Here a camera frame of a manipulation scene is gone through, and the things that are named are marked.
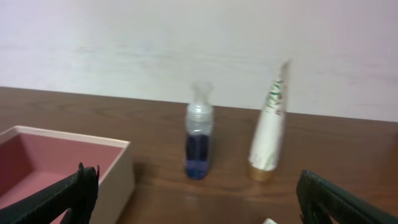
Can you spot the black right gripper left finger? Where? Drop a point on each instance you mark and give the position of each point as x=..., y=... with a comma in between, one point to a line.
x=73, y=197

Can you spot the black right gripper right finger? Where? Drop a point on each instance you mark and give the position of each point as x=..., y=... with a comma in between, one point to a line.
x=324, y=202

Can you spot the white cream tube gold cap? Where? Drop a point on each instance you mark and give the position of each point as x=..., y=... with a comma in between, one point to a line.
x=267, y=141

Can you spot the clear bottle blue liquid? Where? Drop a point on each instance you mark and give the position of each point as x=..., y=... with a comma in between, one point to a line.
x=199, y=128

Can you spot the pink cardboard box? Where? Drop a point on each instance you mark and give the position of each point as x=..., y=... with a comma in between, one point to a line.
x=33, y=158

